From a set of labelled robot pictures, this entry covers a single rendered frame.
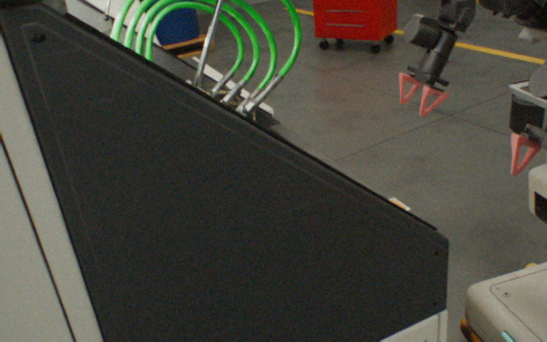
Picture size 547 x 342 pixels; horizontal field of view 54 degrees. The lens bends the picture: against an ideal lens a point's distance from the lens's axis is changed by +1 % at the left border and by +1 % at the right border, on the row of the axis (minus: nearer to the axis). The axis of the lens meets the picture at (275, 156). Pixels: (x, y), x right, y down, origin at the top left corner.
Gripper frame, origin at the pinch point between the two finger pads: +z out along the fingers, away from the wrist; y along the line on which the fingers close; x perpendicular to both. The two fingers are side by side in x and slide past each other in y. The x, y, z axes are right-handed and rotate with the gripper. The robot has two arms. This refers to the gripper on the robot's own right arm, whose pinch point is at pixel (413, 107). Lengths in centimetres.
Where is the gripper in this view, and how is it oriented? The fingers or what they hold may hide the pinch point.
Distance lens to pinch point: 140.8
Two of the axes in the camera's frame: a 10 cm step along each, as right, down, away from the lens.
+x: 8.9, 2.1, 3.9
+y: 2.9, 4.0, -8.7
